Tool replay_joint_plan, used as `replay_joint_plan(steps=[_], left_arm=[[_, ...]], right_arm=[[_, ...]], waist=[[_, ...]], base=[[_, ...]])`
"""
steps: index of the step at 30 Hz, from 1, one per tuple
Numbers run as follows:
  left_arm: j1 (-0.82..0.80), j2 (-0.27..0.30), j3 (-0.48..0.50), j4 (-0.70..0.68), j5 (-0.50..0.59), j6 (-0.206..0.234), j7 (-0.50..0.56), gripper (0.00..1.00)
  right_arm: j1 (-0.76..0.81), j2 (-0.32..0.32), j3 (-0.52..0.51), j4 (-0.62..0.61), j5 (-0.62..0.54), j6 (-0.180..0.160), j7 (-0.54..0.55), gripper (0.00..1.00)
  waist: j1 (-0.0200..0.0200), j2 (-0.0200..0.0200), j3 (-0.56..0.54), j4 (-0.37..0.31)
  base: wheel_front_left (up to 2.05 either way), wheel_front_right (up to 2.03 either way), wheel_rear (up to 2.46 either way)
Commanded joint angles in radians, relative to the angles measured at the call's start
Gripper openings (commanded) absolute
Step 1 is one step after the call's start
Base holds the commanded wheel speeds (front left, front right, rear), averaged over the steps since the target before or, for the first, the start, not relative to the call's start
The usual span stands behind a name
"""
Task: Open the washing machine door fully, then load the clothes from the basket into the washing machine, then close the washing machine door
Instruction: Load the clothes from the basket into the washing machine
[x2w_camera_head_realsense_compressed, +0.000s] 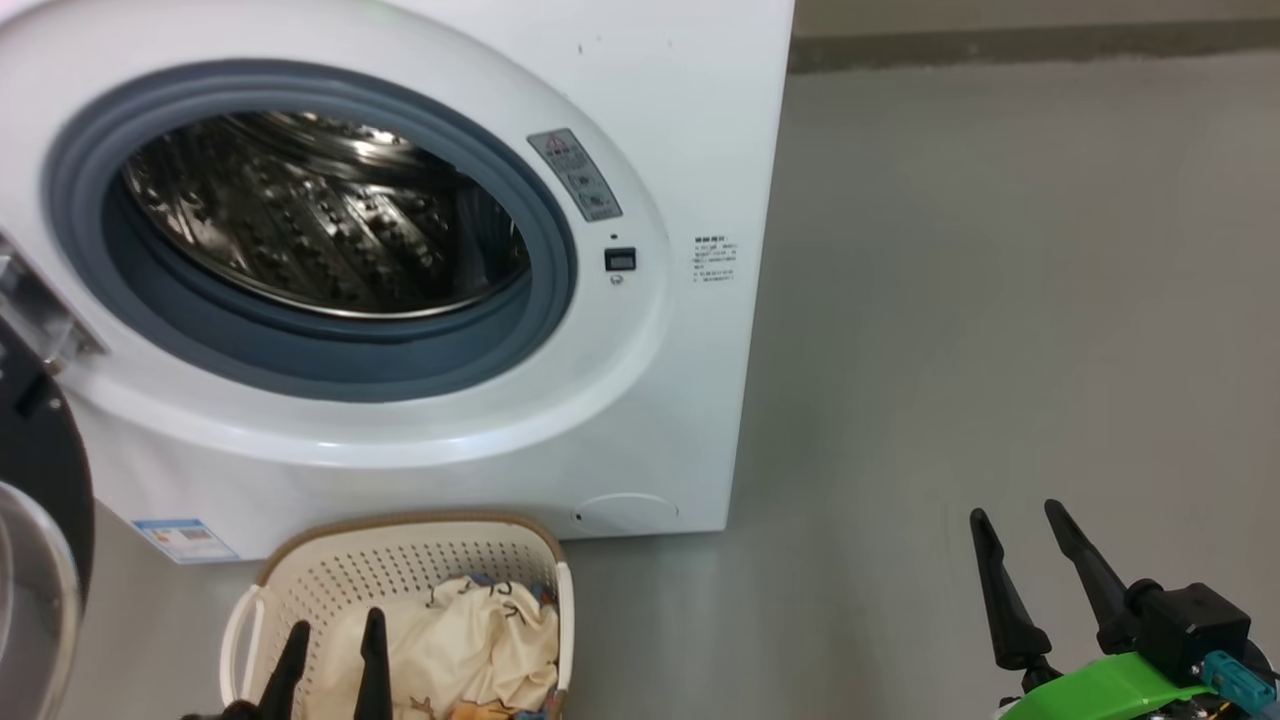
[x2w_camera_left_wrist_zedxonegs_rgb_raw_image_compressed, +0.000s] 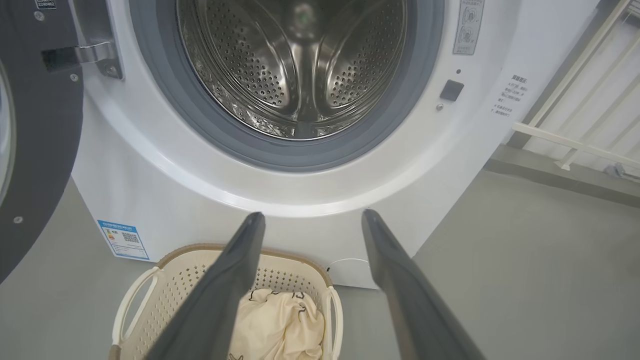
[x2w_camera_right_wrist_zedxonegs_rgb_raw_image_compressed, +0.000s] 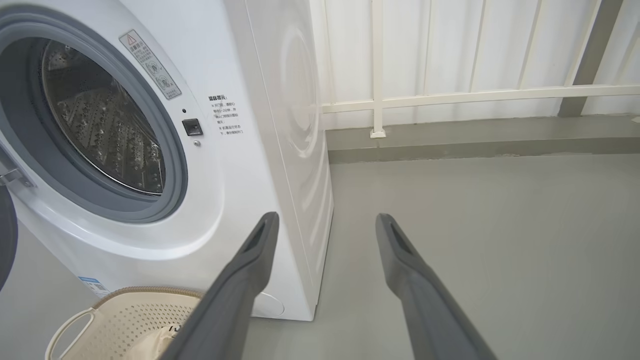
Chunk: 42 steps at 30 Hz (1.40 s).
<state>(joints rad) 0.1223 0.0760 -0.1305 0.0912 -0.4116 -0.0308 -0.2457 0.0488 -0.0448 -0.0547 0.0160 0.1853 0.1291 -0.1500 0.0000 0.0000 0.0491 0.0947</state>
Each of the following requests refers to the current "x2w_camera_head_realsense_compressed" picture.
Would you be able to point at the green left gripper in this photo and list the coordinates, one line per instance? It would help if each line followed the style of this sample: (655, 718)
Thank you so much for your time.
(225, 713)

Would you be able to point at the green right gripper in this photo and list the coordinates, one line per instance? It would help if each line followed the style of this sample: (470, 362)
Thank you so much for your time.
(1100, 690)

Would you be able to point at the cream cartoon print cloth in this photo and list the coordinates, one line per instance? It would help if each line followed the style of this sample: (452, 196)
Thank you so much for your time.
(450, 640)

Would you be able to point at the blue orange print garment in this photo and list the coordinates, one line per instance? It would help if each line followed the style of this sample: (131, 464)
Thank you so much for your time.
(545, 597)

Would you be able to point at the black round glass washer door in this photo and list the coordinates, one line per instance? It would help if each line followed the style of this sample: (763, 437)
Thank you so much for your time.
(40, 450)

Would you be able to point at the cream perforated laundry basket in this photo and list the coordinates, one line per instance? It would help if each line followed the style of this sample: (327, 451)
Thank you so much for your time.
(400, 555)

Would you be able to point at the grey rubber door gasket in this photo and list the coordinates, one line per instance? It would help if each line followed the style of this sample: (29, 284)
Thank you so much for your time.
(300, 350)

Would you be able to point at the white front-load washing machine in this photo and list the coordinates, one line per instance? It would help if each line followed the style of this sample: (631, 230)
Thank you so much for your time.
(650, 400)

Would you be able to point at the metal door hinge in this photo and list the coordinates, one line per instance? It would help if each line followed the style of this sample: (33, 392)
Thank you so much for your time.
(40, 310)

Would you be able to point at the black door latch socket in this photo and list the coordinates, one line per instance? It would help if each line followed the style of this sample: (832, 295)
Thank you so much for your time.
(620, 260)

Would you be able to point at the blue energy label sticker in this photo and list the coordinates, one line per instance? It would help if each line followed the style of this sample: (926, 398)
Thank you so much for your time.
(185, 540)

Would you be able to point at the round white filter cover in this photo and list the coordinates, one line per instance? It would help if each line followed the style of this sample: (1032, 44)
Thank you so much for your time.
(625, 513)

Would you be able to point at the steel washer drum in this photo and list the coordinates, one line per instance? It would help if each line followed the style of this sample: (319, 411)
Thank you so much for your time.
(320, 220)

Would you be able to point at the grey warning sticker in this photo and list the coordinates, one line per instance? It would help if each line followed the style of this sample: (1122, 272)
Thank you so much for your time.
(575, 175)

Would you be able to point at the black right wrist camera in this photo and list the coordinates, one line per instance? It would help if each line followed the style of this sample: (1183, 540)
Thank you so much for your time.
(1190, 625)

